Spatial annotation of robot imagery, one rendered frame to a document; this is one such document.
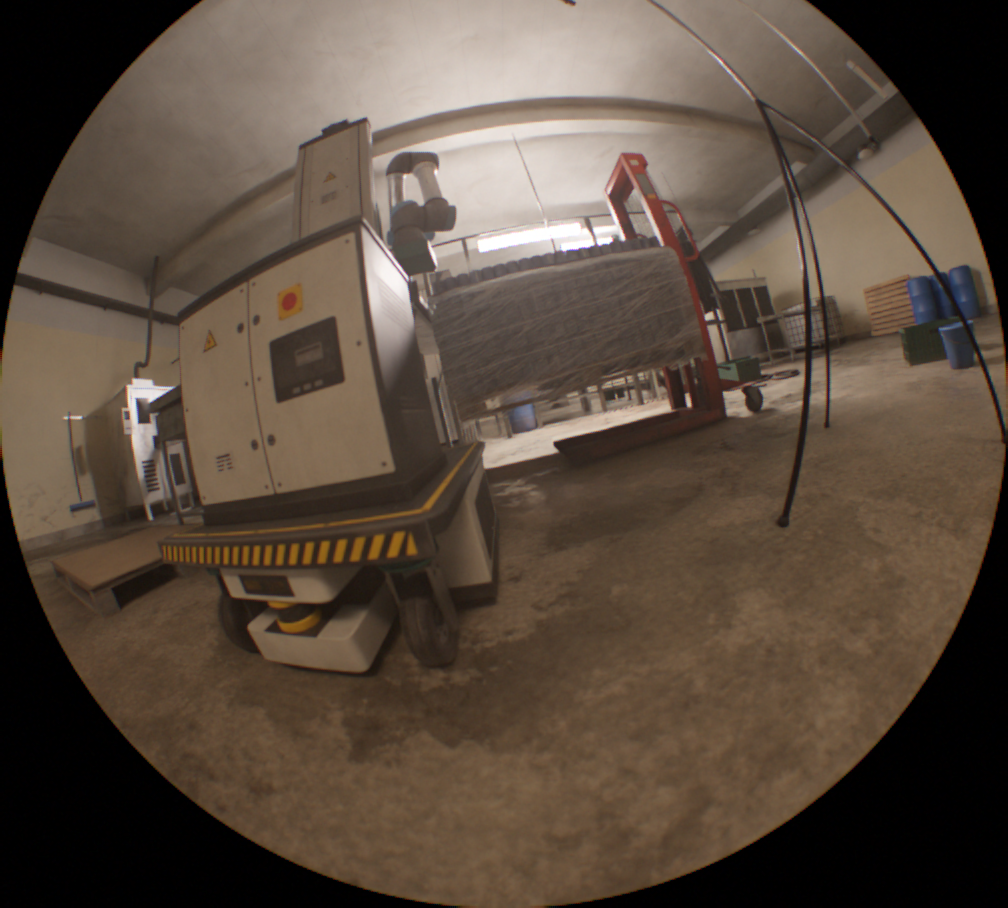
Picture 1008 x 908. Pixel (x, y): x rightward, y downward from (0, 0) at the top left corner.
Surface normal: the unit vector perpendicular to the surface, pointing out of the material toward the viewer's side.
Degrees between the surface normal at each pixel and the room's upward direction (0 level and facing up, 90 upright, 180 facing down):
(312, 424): 90
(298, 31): 180
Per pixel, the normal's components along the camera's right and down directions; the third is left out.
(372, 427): 0.00, -0.01
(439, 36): 0.23, 0.97
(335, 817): -0.23, -0.97
